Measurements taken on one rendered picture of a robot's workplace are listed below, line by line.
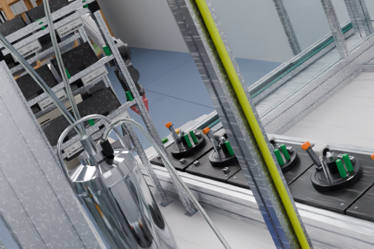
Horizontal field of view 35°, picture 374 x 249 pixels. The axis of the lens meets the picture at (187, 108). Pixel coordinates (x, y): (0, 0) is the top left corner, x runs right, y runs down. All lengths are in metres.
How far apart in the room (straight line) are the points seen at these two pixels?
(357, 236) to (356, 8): 1.52
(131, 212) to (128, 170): 0.08
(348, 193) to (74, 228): 0.91
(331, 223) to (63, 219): 0.85
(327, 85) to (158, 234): 1.41
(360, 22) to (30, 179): 2.22
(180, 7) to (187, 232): 1.14
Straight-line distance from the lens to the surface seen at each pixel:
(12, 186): 0.81
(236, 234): 1.83
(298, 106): 2.37
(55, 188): 0.83
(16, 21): 1.81
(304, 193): 1.67
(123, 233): 1.19
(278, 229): 1.08
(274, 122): 2.29
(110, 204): 1.16
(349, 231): 1.50
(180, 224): 2.02
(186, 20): 0.94
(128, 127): 2.07
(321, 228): 1.59
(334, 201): 1.59
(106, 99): 1.90
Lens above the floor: 1.80
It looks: 18 degrees down
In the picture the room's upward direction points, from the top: 24 degrees counter-clockwise
